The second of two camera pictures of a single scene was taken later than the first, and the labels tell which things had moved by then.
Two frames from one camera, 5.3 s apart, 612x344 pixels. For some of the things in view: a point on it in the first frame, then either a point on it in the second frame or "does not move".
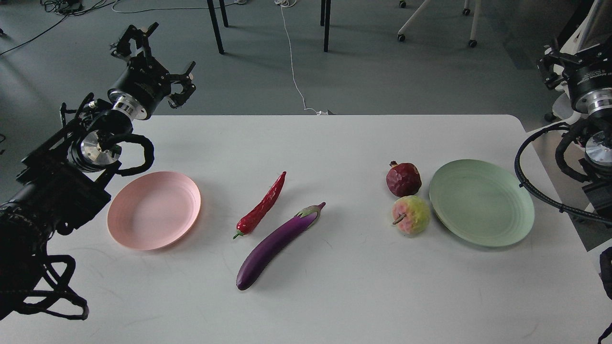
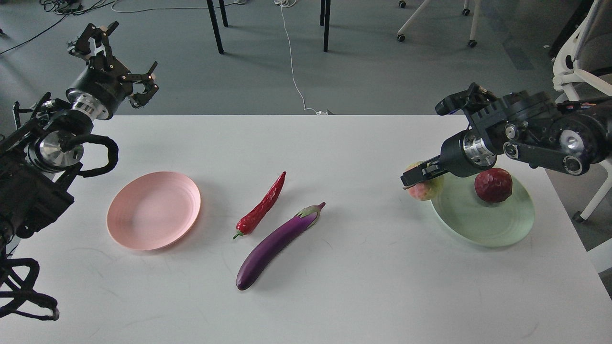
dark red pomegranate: x=403 y=179 -> x=494 y=185
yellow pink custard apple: x=411 y=214 -> x=426 y=190
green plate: x=482 y=202 does not move
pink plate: x=153 y=211 does not move
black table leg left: x=215 y=23 does not move
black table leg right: x=325 y=19 does not move
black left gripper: x=144 y=83 -> x=105 y=83
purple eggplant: x=276 y=243 does not move
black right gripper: x=590 y=86 -> x=462 y=154
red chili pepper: x=246 y=223 does not move
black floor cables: x=65 y=7 does not move
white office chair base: x=472 y=43 does not move
